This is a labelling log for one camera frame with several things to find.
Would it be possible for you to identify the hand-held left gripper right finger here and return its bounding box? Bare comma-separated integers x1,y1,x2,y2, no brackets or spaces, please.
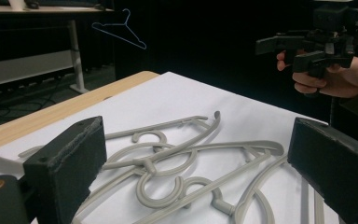
287,117,358,224

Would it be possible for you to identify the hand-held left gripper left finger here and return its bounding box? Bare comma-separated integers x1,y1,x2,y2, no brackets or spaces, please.
22,116,108,224

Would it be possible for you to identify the grey plastic hanger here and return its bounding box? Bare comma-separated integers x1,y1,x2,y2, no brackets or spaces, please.
0,110,222,210
71,130,285,224
182,154,327,224

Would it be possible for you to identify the white metal stand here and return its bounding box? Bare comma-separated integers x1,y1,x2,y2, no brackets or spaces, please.
0,0,116,95

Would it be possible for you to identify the white stand base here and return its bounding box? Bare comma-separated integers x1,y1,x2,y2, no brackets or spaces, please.
8,0,28,12

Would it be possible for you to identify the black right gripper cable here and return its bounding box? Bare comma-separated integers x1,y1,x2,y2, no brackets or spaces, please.
328,95,337,126

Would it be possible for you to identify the blue wire hanger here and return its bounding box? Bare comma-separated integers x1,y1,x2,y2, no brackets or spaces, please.
91,7,148,50

